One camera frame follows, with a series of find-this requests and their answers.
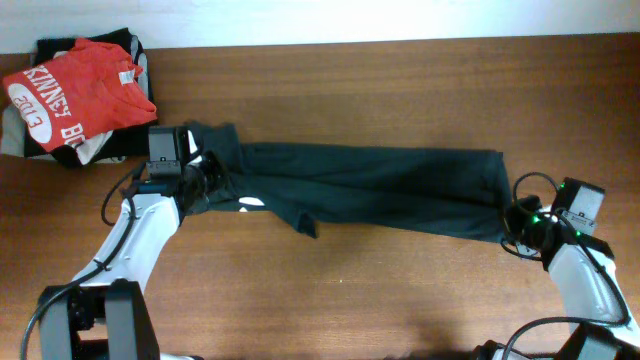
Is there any red folded t-shirt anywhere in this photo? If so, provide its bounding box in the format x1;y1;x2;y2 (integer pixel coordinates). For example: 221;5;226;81
2;38;157;152

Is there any white folded t-shirt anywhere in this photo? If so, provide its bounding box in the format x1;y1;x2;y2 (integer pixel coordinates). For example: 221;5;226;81
73;131;113;165

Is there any dark green t-shirt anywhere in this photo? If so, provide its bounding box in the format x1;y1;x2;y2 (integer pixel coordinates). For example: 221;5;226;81
188;122;511;243

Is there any black folded t-shirt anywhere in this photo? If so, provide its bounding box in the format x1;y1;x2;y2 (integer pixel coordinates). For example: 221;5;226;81
22;28;158;168

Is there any grey folded t-shirt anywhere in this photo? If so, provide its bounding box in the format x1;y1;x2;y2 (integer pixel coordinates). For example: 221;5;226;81
0;102;129;165

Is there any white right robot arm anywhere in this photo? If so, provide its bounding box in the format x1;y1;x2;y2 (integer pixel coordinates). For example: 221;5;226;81
470;172;639;360

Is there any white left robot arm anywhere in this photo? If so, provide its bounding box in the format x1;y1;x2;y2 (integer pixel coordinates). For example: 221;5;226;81
25;125;226;359

